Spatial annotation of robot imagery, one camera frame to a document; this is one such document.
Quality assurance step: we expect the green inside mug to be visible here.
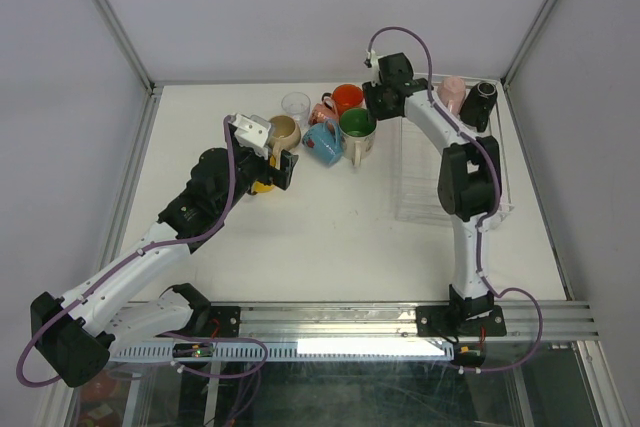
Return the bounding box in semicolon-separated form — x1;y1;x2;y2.
339;108;377;168

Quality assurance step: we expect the beige mug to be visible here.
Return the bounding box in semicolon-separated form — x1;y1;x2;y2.
268;115;301;159

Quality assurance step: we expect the pink patterned mug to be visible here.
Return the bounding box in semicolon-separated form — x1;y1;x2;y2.
309;102;339;125

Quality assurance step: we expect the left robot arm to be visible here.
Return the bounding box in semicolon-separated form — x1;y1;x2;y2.
16;143;298;388

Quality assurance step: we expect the clear dish rack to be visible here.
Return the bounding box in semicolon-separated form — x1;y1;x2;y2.
392;77;515;229

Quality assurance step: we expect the clear plastic cup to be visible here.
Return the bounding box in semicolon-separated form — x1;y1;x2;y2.
281;92;311;128

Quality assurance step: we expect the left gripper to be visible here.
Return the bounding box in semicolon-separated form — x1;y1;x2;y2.
217;125;297;215

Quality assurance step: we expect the orange mug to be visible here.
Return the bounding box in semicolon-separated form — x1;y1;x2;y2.
322;84;364;117

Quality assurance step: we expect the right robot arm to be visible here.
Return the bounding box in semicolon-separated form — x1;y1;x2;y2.
362;50;502;339

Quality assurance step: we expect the black mug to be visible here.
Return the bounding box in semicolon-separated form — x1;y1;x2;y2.
460;82;498;133

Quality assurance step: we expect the yellow mug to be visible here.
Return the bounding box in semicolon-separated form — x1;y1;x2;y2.
250;156;276;195

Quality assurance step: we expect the white cable duct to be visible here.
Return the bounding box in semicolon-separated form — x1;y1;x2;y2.
110;337;454;364

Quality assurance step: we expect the blue mug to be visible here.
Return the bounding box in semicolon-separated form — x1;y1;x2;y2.
302;119;343;166

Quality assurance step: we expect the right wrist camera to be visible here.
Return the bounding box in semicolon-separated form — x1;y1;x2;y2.
364;49;379;71

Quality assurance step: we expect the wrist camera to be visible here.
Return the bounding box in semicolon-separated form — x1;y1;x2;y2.
364;49;379;71
231;114;274;160

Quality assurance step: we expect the aluminium mounting rail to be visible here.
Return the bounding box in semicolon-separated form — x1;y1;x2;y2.
64;299;599;348

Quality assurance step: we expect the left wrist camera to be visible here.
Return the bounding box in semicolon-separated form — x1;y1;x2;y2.
231;114;274;160

